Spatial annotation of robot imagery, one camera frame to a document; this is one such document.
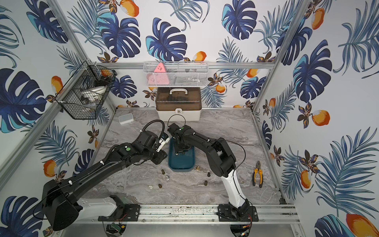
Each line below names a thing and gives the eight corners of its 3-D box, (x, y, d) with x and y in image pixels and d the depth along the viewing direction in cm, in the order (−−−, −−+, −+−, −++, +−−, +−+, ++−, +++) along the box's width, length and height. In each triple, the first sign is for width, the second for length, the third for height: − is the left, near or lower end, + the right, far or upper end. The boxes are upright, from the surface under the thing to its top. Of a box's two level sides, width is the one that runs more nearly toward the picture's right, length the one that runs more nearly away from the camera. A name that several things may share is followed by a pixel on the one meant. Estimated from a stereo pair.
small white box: (120, 125, 114) (119, 123, 112) (119, 118, 118) (118, 116, 116) (134, 120, 116) (133, 119, 115) (132, 114, 121) (131, 112, 119)
